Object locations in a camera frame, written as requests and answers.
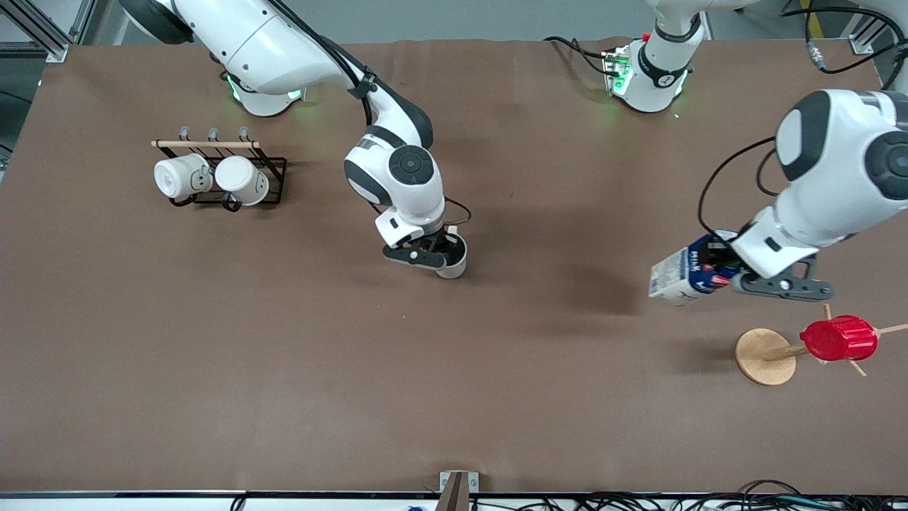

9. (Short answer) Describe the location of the grey cup with handle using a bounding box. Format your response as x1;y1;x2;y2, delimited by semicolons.
436;226;468;280

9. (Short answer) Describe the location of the blue white milk carton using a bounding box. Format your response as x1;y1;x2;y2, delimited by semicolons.
648;231;743;307

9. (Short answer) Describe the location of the red ribbed cup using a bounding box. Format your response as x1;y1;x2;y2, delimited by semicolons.
799;315;879;362

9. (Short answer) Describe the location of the wooden mug tree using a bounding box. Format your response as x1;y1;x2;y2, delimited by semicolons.
735;304;908;387

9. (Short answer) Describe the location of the white mug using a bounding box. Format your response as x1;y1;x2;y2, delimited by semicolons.
154;153;213;201
214;156;270;207

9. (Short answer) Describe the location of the black wire mug rack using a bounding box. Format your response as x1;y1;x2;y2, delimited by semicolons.
151;126;287;212

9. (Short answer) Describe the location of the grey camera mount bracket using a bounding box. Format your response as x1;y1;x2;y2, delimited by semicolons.
439;471;480;511

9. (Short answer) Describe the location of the black left base cable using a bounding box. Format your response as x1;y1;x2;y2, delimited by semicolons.
544;35;619;76

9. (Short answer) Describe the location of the black cable bundle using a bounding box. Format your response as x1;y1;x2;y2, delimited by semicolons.
468;480;908;511

